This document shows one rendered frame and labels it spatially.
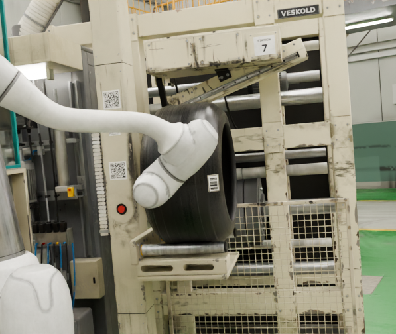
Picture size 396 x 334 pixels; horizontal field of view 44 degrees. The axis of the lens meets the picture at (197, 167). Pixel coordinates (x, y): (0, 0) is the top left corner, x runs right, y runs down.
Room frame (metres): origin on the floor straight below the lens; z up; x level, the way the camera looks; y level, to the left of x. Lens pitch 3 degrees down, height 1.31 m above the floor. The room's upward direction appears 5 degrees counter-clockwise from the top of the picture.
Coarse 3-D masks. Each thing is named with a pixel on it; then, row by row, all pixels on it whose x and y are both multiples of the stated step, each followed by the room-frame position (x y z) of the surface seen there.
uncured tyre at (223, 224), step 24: (168, 120) 1.86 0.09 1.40; (192, 120) 1.83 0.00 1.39; (216, 120) 1.86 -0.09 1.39; (144, 144) 1.84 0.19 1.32; (144, 168) 1.80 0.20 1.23; (216, 168) 1.76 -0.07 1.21; (192, 192) 1.74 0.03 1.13; (216, 192) 1.76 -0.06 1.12; (168, 216) 1.79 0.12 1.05; (192, 216) 1.78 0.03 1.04; (216, 216) 1.79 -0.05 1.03; (168, 240) 1.89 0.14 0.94; (192, 240) 1.88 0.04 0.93; (216, 240) 1.89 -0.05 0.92
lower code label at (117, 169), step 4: (112, 164) 2.02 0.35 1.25; (116, 164) 2.01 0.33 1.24; (120, 164) 2.01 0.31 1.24; (124, 164) 2.01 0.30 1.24; (112, 168) 2.02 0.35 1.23; (116, 168) 2.01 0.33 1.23; (120, 168) 2.01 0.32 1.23; (124, 168) 2.01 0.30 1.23; (112, 172) 2.02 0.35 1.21; (116, 172) 2.01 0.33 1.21; (120, 172) 2.01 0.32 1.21; (124, 172) 2.01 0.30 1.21; (112, 176) 2.02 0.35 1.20; (116, 176) 2.01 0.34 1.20; (120, 176) 2.01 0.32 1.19; (124, 176) 2.01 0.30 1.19
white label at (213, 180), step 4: (208, 176) 1.74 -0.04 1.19; (212, 176) 1.74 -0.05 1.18; (216, 176) 1.74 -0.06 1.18; (208, 180) 1.74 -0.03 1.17; (212, 180) 1.74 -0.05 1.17; (216, 180) 1.74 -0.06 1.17; (208, 184) 1.74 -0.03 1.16; (212, 184) 1.74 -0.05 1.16; (216, 184) 1.74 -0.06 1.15; (208, 188) 1.74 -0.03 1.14; (212, 188) 1.74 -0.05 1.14; (216, 188) 1.74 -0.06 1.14
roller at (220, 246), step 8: (144, 248) 1.92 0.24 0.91; (152, 248) 1.91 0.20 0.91; (160, 248) 1.90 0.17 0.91; (168, 248) 1.90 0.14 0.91; (176, 248) 1.89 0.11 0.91; (184, 248) 1.88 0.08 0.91; (192, 248) 1.87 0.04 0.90; (200, 248) 1.87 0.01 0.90; (208, 248) 1.86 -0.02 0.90; (216, 248) 1.85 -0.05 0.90; (224, 248) 1.85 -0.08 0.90
